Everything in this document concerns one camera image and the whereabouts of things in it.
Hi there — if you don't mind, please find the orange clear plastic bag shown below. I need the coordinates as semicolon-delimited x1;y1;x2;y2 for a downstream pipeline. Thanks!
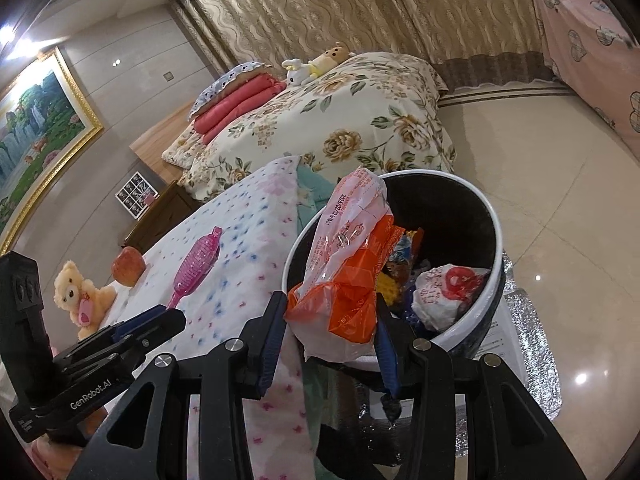
285;167;404;363

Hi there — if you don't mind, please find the white round trash bin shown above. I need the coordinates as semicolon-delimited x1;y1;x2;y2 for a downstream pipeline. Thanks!
282;169;503;370

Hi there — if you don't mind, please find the wooden headboard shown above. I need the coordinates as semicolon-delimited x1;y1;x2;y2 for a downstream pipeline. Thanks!
129;103;191;184

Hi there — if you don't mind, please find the white dotted bed cover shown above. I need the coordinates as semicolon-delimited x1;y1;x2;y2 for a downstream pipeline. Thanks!
103;156;314;479

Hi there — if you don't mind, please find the pink toy hairbrush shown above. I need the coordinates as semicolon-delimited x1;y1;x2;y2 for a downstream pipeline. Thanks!
167;226;224;309

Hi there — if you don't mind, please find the floral bed quilt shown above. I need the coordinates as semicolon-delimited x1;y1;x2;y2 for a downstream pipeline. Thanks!
179;52;456;202

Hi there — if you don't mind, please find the gold framed landscape painting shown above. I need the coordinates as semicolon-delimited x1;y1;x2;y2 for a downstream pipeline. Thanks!
1;48;103;252

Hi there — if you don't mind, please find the white red paper wrapper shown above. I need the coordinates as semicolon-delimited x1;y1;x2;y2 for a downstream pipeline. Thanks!
411;264;489;333

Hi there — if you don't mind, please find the folded red blanket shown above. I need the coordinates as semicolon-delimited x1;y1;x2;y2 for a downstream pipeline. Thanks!
193;73;286;145

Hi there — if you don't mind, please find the blue white patterned pillow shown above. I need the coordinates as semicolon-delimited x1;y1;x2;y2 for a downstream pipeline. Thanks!
189;61;271;120

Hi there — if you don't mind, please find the yellow bear plush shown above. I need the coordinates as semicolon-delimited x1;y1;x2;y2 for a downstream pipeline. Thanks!
308;42;355;78

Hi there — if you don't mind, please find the silver foil mat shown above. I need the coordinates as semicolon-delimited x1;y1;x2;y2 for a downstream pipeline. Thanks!
454;253;564;458

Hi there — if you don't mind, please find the beige teddy bear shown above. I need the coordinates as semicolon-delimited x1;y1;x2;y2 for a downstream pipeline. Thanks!
53;260;117;341

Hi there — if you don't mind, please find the red foil snack wrapper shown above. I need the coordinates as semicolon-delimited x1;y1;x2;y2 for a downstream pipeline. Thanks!
385;229;424;284

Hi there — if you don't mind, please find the white rabbit plush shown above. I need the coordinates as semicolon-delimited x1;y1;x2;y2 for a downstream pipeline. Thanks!
281;58;322;86

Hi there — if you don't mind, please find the floral pillow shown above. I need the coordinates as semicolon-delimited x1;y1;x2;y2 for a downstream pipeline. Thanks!
162;124;206;170

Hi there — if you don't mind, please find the yellow foam fruit net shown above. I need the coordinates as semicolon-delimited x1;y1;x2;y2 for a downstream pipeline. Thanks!
375;272;401;307

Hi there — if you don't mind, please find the left hand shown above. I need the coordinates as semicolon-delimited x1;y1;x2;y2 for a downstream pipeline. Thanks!
27;408;107;480

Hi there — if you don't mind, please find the red apple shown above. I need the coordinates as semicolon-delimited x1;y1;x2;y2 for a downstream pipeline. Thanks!
112;246;146;287

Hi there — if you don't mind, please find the wooden nightstand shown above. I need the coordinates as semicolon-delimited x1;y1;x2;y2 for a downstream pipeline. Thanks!
120;181;201;254

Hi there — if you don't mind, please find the pink heart patterned cover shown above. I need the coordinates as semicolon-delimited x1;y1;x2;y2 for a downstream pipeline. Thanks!
533;0;640;155

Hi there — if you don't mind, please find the black white photo frame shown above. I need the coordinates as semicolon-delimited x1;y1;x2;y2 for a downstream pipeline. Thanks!
115;171;160;220

